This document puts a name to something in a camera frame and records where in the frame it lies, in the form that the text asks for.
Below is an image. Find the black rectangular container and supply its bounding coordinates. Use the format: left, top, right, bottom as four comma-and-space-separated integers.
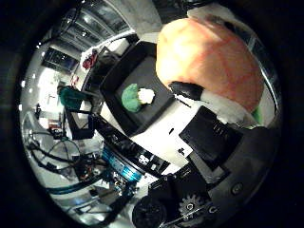
100, 40, 177, 138

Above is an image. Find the person in green jacket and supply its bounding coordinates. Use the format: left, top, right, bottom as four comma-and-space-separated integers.
57, 85, 93, 110

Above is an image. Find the orange plush toy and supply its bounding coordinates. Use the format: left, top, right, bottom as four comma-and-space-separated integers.
155, 17, 266, 126

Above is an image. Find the green broccoli plush toy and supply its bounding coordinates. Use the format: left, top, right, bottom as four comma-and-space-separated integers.
121, 83, 157, 114

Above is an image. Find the red cloth item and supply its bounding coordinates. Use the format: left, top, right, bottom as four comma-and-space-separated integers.
82, 48, 100, 70

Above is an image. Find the black stand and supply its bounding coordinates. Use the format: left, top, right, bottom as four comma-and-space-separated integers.
64, 105, 96, 142

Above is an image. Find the blue metallic cylinder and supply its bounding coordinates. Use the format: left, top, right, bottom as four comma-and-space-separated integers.
101, 146, 144, 183

